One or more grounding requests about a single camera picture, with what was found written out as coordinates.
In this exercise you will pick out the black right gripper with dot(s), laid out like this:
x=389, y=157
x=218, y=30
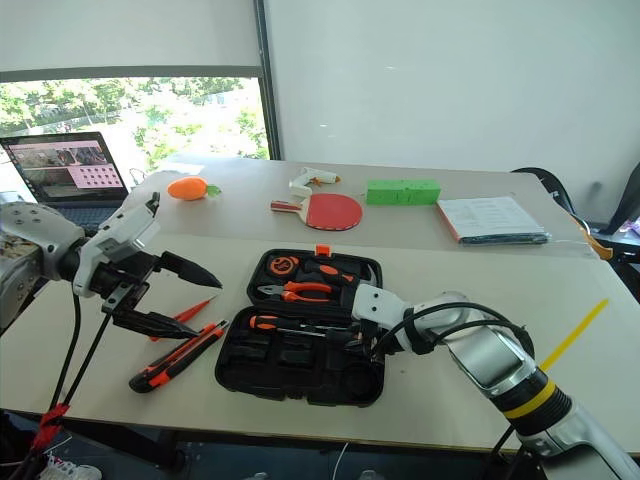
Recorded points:
x=371, y=340

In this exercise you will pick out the red tape wrap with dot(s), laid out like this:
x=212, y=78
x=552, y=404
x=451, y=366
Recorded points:
x=50, y=425

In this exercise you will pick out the white roller blind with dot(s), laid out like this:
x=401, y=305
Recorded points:
x=125, y=35

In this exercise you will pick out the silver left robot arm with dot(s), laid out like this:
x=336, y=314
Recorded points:
x=30, y=235

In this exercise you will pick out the orange black tape measure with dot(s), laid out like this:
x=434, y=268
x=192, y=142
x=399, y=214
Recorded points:
x=283, y=264

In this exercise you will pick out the white sneaker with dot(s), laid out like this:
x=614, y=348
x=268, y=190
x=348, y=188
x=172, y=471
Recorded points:
x=70, y=470

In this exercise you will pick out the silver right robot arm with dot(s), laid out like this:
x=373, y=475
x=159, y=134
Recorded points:
x=495, y=355

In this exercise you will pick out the red table tennis paddle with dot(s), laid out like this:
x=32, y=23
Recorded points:
x=335, y=211

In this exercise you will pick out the open dark laptop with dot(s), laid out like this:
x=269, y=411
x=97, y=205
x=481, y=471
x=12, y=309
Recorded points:
x=65, y=170

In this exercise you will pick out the white glue gun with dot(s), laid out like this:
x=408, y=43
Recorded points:
x=305, y=181

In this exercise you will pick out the orange carrot toy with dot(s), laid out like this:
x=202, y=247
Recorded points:
x=187, y=189

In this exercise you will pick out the green foam block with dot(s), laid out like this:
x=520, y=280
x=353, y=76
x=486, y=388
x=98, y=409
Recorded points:
x=402, y=192

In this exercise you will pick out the orange voltage tester pen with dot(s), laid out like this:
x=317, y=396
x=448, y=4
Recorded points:
x=192, y=311

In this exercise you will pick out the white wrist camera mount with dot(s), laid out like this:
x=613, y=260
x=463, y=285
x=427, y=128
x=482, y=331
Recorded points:
x=122, y=227
x=377, y=305

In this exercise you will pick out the black window frame post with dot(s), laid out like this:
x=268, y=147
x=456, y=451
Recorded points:
x=267, y=80

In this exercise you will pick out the orange black utility knife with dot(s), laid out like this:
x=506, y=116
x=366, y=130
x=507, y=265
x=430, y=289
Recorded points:
x=175, y=360

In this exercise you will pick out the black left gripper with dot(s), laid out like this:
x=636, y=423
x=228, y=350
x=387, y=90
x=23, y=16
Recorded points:
x=117, y=280

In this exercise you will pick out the paper document stack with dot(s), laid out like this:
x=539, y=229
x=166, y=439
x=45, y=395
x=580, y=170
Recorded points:
x=492, y=220

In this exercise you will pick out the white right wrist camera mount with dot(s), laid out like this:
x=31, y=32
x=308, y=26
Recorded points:
x=377, y=305

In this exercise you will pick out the grey rounded shape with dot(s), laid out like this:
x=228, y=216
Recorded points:
x=372, y=475
x=260, y=476

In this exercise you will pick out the black chair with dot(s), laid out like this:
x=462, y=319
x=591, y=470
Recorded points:
x=552, y=182

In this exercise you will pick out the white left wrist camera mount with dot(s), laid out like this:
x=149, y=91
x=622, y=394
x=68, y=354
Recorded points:
x=122, y=227

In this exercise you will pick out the black plastic tool case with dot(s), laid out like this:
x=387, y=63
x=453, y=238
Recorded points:
x=280, y=370

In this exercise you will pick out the orange black screwdriver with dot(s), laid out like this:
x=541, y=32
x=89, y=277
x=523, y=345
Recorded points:
x=262, y=321

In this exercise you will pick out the yellow plastic strip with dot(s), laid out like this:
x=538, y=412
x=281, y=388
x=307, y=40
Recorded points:
x=575, y=332

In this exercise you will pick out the black chair backrest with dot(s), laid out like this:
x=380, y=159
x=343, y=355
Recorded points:
x=627, y=200

